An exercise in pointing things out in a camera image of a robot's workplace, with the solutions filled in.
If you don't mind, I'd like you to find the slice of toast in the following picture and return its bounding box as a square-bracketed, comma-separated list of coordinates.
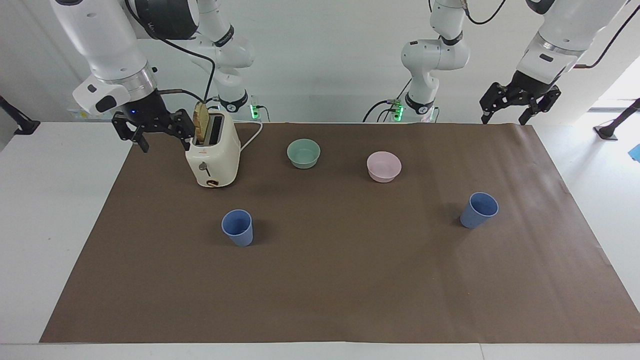
[193, 101, 211, 146]

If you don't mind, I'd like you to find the cream white toaster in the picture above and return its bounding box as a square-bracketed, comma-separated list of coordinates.
[185, 107, 242, 189]

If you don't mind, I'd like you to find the blue cup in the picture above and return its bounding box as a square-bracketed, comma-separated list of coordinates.
[221, 209, 255, 248]
[459, 191, 500, 230]

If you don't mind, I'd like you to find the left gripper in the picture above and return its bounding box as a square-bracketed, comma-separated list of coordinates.
[478, 70, 562, 126]

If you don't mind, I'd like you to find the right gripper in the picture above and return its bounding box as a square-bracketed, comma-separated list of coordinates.
[111, 89, 197, 154]

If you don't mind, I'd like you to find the green bowl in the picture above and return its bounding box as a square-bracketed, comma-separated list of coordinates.
[286, 138, 322, 170]

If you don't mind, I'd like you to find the black stand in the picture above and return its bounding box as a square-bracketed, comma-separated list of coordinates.
[593, 98, 640, 141]
[0, 95, 41, 136]

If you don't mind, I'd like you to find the pink bowl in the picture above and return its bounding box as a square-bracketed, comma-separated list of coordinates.
[366, 151, 403, 184]

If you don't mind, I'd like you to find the white toaster cord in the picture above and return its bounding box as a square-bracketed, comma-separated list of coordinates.
[233, 119, 264, 154]

